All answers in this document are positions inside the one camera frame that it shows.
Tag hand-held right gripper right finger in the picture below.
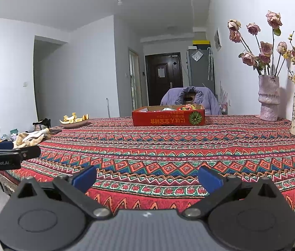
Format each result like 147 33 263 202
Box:
183 166 279 218

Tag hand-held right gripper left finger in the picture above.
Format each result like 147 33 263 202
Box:
18 165 113 218

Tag red cardboard box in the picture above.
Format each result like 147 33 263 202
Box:
132 105 205 126

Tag beige cloth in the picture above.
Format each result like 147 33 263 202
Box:
15 128 51 147

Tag black object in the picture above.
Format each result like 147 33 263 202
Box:
33 118 52 132

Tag brown plate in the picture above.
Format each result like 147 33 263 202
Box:
60 119 90 128

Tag yellow fruit peels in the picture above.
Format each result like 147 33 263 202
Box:
60 112 89 123

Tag purple puffer jacket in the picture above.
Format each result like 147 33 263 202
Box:
161 86 221 115

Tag pink ceramic vase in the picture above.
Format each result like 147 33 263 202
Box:
258 75 280 121

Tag grey refrigerator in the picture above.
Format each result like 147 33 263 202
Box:
187 48 215 97

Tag dark entrance door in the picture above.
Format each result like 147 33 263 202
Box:
145 53 184 105

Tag white interior door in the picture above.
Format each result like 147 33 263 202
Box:
129 47 140 110

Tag white folded umbrella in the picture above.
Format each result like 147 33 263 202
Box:
207 47 214 81

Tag yellow and black box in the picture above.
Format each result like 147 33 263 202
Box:
193 40 211 50

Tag pink rose bouquet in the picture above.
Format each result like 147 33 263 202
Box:
227 10 288 76

